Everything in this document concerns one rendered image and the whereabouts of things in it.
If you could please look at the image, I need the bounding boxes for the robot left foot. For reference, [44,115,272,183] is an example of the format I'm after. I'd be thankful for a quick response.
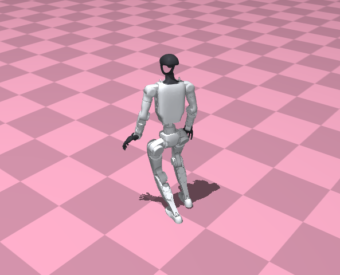
[165,206,183,224]

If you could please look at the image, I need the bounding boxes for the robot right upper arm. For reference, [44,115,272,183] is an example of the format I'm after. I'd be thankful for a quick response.
[183,81,197,115]

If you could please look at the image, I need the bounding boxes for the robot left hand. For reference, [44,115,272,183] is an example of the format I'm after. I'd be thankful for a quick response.
[123,133,139,150]

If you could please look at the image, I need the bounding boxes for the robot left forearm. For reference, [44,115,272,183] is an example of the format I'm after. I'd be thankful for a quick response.
[133,111,146,140]

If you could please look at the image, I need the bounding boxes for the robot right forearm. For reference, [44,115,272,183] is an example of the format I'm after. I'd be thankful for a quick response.
[185,111,197,131]

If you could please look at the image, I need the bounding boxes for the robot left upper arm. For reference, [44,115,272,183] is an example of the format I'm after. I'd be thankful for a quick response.
[139,84,158,121]

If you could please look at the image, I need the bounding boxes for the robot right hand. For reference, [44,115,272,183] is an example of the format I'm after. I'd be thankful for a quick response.
[183,125,193,140]

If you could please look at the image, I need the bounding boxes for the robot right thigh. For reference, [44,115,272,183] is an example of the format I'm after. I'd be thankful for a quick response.
[171,128,189,167]

